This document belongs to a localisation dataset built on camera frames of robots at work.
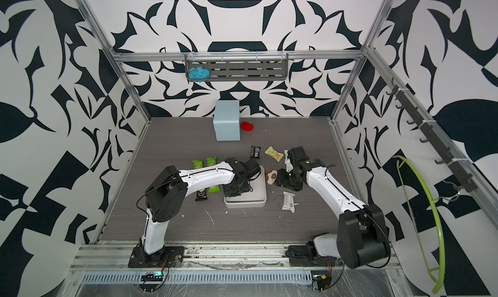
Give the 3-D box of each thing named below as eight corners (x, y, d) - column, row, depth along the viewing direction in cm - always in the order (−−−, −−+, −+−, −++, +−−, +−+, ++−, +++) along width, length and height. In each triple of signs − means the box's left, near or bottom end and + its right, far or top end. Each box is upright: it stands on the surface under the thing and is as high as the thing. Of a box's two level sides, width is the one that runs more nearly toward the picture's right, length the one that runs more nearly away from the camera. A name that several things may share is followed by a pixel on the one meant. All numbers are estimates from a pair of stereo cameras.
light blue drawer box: (216, 142, 111) (212, 123, 99) (220, 114, 125) (217, 94, 114) (240, 142, 111) (238, 123, 99) (241, 114, 125) (240, 94, 113)
